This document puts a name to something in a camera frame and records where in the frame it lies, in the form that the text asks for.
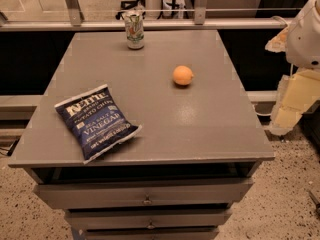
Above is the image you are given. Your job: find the grey drawer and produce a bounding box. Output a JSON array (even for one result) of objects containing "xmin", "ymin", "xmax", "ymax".
[
  {"xmin": 85, "ymin": 227, "xmax": 219, "ymax": 240},
  {"xmin": 34, "ymin": 178, "xmax": 253, "ymax": 209},
  {"xmin": 65, "ymin": 208, "xmax": 231, "ymax": 230}
]

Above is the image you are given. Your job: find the bottom grey drawer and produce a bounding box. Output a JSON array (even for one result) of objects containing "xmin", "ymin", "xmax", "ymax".
[{"xmin": 85, "ymin": 227, "xmax": 219, "ymax": 240}]

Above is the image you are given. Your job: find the top grey drawer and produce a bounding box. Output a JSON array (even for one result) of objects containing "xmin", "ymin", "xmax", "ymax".
[{"xmin": 34, "ymin": 178, "xmax": 253, "ymax": 209}]

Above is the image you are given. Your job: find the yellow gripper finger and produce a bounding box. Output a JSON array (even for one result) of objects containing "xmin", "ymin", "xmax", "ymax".
[
  {"xmin": 269, "ymin": 69, "xmax": 320, "ymax": 136},
  {"xmin": 265, "ymin": 27, "xmax": 289, "ymax": 53}
]

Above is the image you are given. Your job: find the grey drawer cabinet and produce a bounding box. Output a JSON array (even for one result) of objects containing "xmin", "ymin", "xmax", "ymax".
[{"xmin": 7, "ymin": 29, "xmax": 276, "ymax": 240}]

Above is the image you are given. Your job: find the white cable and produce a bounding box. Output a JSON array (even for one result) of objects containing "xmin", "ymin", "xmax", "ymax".
[{"xmin": 252, "ymin": 104, "xmax": 273, "ymax": 118}]

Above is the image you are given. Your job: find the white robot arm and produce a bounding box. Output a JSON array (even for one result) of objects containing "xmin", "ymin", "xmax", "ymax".
[{"xmin": 265, "ymin": 0, "xmax": 320, "ymax": 136}]

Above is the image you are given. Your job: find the middle grey drawer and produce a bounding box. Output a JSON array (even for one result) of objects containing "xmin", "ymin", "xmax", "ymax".
[{"xmin": 65, "ymin": 208, "xmax": 231, "ymax": 230}]

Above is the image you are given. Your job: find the orange fruit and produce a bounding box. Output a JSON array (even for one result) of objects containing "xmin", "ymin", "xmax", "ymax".
[{"xmin": 172, "ymin": 66, "xmax": 194, "ymax": 86}]

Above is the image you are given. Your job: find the white drink can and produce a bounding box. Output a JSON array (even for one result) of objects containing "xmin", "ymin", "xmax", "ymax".
[{"xmin": 124, "ymin": 10, "xmax": 144, "ymax": 49}]

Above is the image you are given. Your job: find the blue potato chips bag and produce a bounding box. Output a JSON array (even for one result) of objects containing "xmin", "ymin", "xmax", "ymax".
[{"xmin": 54, "ymin": 84, "xmax": 142, "ymax": 164}]

